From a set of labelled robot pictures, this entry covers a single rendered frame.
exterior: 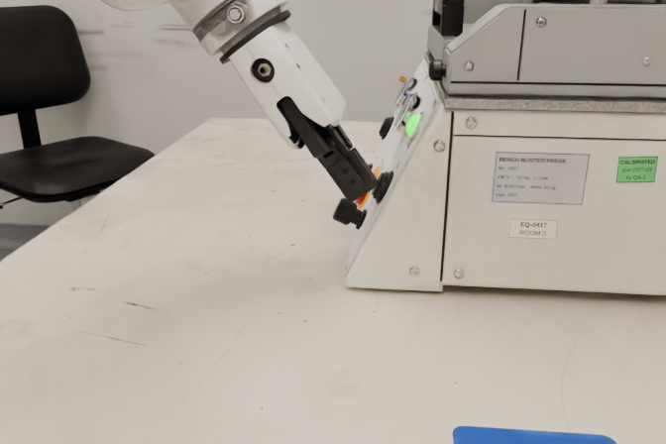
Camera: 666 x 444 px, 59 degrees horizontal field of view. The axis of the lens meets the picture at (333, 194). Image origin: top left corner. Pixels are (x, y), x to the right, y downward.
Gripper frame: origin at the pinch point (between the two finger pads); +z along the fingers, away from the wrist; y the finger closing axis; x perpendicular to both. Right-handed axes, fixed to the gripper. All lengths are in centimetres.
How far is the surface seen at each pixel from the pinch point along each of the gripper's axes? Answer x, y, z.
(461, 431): -1.5, -21.9, 12.8
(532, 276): -9.2, -4.9, 15.1
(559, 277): -11.1, -4.9, 16.4
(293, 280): 9.8, -3.3, 4.9
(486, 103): -13.5, -5.3, -0.4
